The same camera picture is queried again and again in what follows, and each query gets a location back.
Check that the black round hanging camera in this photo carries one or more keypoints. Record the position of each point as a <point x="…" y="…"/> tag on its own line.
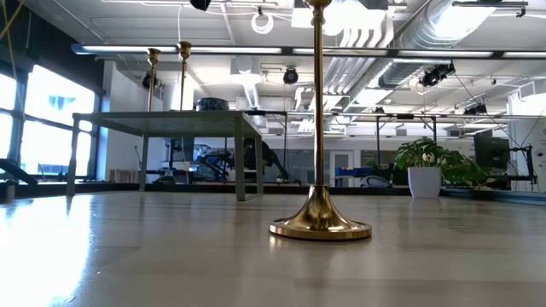
<point x="147" y="81"/>
<point x="290" y="76"/>

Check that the overhead bar with light strips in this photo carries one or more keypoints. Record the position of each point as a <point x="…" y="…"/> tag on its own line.
<point x="234" y="50"/>

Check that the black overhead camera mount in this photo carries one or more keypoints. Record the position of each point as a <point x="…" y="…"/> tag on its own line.
<point x="435" y="75"/>

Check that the black background robot arm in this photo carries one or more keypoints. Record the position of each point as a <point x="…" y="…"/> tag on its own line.
<point x="217" y="164"/>

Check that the silver ventilation duct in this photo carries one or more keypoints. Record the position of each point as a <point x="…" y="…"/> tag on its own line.
<point x="399" y="72"/>

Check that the blue storage bin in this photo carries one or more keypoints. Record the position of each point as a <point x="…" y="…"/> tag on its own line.
<point x="350" y="172"/>

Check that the green plant in white pot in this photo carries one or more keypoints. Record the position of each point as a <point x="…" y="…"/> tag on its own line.
<point x="424" y="183"/>

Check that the green perforated metal shelf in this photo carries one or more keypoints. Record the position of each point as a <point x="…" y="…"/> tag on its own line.
<point x="170" y="123"/>

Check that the gold candlestick holder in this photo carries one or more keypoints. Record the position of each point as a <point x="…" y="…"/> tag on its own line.
<point x="153" y="55"/>
<point x="319" y="213"/>
<point x="184" y="49"/>

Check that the black computer monitor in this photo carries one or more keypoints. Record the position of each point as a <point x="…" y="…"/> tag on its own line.
<point x="490" y="151"/>

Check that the blue patterned candle tin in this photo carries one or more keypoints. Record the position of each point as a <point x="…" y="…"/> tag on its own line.
<point x="212" y="105"/>

